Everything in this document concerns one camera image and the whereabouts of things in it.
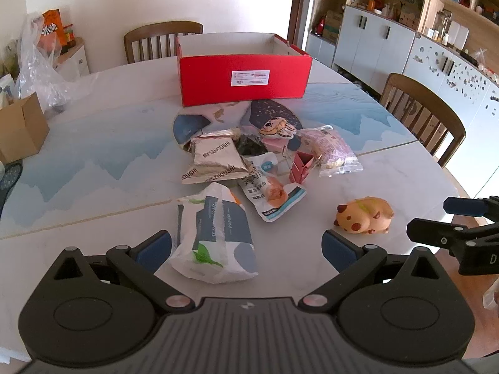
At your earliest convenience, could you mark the white side cabinet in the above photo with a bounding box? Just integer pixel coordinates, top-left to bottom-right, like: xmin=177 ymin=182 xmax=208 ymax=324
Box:
xmin=54 ymin=37 xmax=90 ymax=82

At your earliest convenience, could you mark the white chicken snack pouch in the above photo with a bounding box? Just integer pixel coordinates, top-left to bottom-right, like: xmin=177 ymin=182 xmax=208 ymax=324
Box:
xmin=238 ymin=154 xmax=306 ymax=223

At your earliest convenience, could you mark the wooden chair with slatted back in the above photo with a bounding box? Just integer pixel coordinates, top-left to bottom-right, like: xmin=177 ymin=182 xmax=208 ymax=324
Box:
xmin=124 ymin=21 xmax=204 ymax=65

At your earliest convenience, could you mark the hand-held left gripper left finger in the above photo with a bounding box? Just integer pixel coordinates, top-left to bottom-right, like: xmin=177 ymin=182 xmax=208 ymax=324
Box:
xmin=51 ymin=230 xmax=196 ymax=313

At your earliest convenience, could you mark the clear bag of pink snacks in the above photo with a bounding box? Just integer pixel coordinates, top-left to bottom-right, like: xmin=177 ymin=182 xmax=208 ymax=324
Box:
xmin=298 ymin=126 xmax=363 ymax=178

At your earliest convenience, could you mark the orange snack bag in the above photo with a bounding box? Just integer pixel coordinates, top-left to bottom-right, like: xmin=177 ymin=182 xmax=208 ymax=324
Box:
xmin=41 ymin=9 xmax=68 ymax=47

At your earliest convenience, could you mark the red paper figure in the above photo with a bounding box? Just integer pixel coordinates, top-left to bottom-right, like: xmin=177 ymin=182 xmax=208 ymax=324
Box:
xmin=288 ymin=152 xmax=315 ymax=184

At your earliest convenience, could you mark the dark patterned cushion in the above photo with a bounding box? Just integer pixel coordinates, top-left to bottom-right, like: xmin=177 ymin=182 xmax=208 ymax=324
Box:
xmin=0 ymin=162 xmax=24 ymax=219

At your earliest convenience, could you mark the large silver snack packet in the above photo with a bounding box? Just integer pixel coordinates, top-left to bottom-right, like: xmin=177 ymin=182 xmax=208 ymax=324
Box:
xmin=190 ymin=136 xmax=251 ymax=177

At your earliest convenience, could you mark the red cardboard box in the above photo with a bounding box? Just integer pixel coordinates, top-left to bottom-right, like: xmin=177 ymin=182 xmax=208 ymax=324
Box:
xmin=174 ymin=33 xmax=313 ymax=108

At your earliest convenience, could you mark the tiger plush toy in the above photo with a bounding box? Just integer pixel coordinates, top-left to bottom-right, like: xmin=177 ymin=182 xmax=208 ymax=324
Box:
xmin=258 ymin=119 xmax=298 ymax=140

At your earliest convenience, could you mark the orange capybara toy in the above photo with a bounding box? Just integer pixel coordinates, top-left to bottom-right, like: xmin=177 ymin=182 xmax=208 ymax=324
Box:
xmin=333 ymin=197 xmax=395 ymax=235

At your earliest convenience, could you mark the brown cardboard box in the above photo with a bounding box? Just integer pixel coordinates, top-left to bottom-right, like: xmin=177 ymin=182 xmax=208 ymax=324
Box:
xmin=0 ymin=92 xmax=51 ymax=165

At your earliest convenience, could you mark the white marble desktop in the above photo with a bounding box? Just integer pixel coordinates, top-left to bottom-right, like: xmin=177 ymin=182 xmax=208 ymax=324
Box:
xmin=0 ymin=32 xmax=473 ymax=364

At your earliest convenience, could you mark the white and blue tissue pack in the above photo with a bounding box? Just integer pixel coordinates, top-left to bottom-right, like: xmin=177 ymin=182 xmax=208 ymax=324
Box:
xmin=168 ymin=182 xmax=259 ymax=285

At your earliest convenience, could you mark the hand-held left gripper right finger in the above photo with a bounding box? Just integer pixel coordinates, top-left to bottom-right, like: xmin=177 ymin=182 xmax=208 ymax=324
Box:
xmin=298 ymin=229 xmax=449 ymax=313

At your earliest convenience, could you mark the dark green snack packet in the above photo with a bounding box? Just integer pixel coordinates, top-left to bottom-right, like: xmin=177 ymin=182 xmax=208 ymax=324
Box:
xmin=234 ymin=134 xmax=268 ymax=157

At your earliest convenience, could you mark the flat silver snack packet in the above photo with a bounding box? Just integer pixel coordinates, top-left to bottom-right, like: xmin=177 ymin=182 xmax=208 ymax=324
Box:
xmin=181 ymin=164 xmax=255 ymax=185

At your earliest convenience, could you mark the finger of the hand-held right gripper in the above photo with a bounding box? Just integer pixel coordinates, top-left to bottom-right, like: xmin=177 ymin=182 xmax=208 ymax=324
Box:
xmin=406 ymin=218 xmax=499 ymax=251
xmin=443 ymin=196 xmax=499 ymax=219

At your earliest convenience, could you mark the clear plastic bag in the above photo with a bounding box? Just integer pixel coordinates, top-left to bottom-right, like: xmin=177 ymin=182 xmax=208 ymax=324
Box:
xmin=11 ymin=12 xmax=80 ymax=112

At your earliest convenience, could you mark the wooden chair with curved back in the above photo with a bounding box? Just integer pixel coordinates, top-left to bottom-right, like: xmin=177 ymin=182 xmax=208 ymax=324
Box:
xmin=379 ymin=73 xmax=467 ymax=169

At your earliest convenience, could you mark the round blue patterned mat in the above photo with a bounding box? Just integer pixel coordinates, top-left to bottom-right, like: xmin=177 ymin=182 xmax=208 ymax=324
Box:
xmin=172 ymin=100 xmax=303 ymax=153

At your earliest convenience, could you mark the white and wood wall cabinet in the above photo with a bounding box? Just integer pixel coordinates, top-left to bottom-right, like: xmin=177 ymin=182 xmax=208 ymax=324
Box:
xmin=305 ymin=0 xmax=499 ymax=200

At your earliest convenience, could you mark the pink small box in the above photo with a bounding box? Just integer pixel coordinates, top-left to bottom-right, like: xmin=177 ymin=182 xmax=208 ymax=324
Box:
xmin=262 ymin=136 xmax=290 ymax=155

